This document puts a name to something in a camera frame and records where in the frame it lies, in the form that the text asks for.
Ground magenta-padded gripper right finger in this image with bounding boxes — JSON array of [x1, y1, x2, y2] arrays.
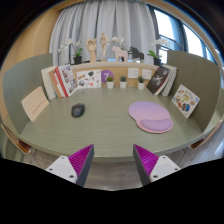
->
[[132, 143, 182, 187]]

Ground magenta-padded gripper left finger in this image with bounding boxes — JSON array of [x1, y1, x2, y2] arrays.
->
[[45, 143, 95, 188]]

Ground black computer mouse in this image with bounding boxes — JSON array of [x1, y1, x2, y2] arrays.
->
[[71, 103, 86, 118]]

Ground purple mouse pad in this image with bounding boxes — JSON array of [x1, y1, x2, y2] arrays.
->
[[128, 101, 174, 134]]

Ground beige card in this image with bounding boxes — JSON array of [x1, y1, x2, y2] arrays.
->
[[21, 86, 50, 122]]

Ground colourful sticker sheet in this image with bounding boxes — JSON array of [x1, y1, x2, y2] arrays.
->
[[171, 83, 201, 119]]

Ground small succulent in white pot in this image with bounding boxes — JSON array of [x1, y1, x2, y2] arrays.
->
[[137, 75, 146, 91], [119, 75, 128, 89], [105, 76, 115, 90]]

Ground brown book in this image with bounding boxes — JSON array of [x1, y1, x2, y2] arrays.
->
[[49, 68, 64, 99]]

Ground white book stack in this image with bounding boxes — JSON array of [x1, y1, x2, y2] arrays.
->
[[161, 64, 179, 98]]

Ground red-spined picture book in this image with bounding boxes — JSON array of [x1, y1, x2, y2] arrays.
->
[[54, 63, 79, 98]]

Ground dark-covered book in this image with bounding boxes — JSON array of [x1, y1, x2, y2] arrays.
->
[[146, 65, 171, 96]]

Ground white sticker sheet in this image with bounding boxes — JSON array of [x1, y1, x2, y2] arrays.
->
[[76, 69, 103, 90]]

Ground green desk partition panel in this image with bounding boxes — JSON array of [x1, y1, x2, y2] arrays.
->
[[166, 49, 224, 133], [2, 53, 54, 134]]

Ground purple round number sticker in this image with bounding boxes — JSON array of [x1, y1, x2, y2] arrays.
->
[[100, 69, 115, 84]]

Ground white orchid in black pot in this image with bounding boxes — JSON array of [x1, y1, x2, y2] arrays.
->
[[146, 38, 173, 67], [57, 38, 84, 66]]

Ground light wooden desk shelf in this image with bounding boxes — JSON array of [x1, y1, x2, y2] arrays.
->
[[68, 60, 159, 89]]

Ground black horse figure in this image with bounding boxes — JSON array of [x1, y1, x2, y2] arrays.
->
[[128, 46, 145, 63]]

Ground pink horse figure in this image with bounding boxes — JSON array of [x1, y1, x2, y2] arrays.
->
[[111, 45, 129, 63]]

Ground wooden hand model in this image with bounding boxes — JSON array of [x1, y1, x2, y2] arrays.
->
[[85, 37, 98, 63]]

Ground wooden mannequin figure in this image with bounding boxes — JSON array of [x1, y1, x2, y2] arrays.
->
[[99, 31, 111, 62]]

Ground white orchid plant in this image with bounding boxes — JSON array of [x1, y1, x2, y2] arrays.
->
[[111, 35, 128, 51]]

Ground window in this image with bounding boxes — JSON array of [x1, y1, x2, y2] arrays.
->
[[148, 6, 221, 64]]

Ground grey curtain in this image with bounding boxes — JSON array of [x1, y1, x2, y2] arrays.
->
[[49, 0, 158, 67]]

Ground white wall socket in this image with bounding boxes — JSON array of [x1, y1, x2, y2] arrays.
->
[[141, 68, 153, 80], [127, 67, 140, 79]]

